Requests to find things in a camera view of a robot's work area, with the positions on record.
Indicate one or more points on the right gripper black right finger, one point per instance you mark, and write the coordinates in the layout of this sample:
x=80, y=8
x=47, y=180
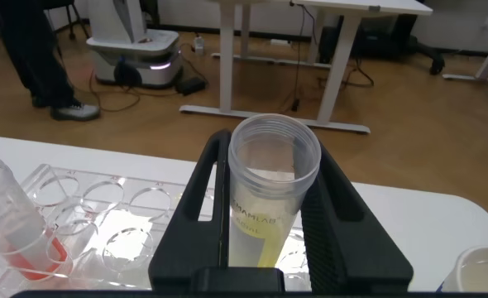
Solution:
x=351, y=256

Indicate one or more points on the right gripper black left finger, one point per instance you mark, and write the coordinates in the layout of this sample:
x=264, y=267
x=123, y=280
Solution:
x=194, y=248

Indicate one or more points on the test tube yellow pigment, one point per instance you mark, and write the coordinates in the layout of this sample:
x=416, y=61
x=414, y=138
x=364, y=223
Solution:
x=269, y=207

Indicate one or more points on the clear acrylic test tube rack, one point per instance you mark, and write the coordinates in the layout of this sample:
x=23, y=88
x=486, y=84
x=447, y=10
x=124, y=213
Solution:
x=91, y=221

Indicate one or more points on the test tube red pigment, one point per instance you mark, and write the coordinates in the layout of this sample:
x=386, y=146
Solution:
x=12, y=223

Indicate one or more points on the blue white paper cup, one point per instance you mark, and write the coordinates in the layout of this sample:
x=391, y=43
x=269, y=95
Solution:
x=479, y=273

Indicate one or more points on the black power adapter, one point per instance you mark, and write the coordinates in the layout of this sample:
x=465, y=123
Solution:
x=191, y=85

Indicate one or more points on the white humanoid robot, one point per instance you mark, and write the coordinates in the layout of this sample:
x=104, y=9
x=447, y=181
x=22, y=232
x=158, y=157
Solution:
x=136, y=54

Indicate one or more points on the person in white shirt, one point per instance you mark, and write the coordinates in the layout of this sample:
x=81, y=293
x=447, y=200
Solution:
x=29, y=41

